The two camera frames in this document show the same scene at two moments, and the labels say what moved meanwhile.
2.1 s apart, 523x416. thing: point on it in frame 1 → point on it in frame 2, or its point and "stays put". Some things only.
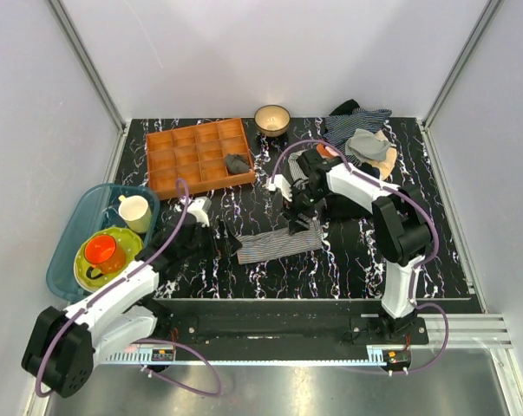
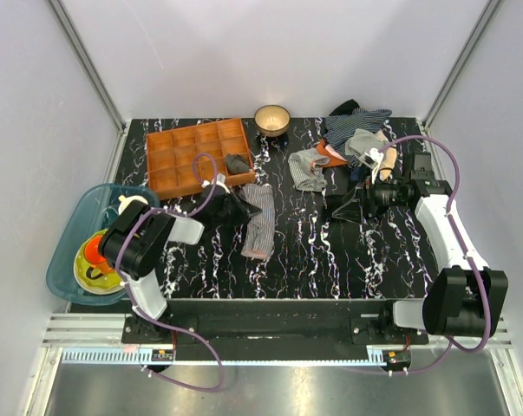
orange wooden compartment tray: [197, 153] stays put
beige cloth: [386, 166] stays put
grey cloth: [367, 146] stays put
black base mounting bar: [282, 323] stays put
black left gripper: [221, 247] → [243, 211]
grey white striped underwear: [279, 243] → [258, 236]
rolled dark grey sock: [236, 164] stays put
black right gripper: [290, 212] → [351, 211]
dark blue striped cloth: [337, 129] stays put
